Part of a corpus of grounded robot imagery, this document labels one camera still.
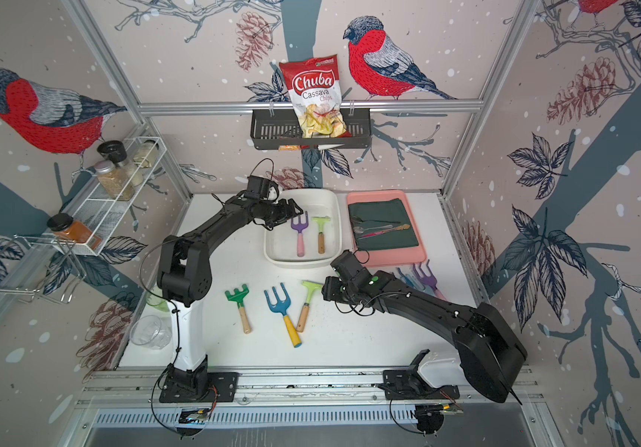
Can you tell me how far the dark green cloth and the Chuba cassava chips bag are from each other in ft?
1.27

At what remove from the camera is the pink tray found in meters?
1.04

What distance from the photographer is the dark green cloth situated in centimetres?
106
